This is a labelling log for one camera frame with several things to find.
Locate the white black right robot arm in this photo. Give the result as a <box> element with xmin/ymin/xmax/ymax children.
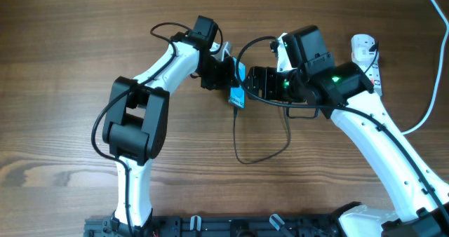
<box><xmin>241</xmin><ymin>25</ymin><xmax>448</xmax><ymax>236</ymax></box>

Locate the white power strip socket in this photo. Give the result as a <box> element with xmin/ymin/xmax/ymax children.
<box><xmin>351</xmin><ymin>34</ymin><xmax>382</xmax><ymax>96</ymax></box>

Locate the white power strip cable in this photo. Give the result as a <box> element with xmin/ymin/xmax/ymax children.
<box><xmin>401</xmin><ymin>0</ymin><xmax>449</xmax><ymax>136</ymax></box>

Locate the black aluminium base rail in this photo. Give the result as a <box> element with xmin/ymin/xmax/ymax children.
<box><xmin>83</xmin><ymin>213</ymin><xmax>355</xmax><ymax>237</ymax></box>

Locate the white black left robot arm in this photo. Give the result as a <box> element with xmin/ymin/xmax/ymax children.
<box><xmin>98</xmin><ymin>15</ymin><xmax>240</xmax><ymax>236</ymax></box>

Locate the blue screen Galaxy smartphone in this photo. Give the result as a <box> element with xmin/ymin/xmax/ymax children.
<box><xmin>229</xmin><ymin>62</ymin><xmax>246</xmax><ymax>109</ymax></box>

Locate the black USB charging cable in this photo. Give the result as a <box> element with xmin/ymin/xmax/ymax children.
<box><xmin>232</xmin><ymin>40</ymin><xmax>380</xmax><ymax>165</ymax></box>

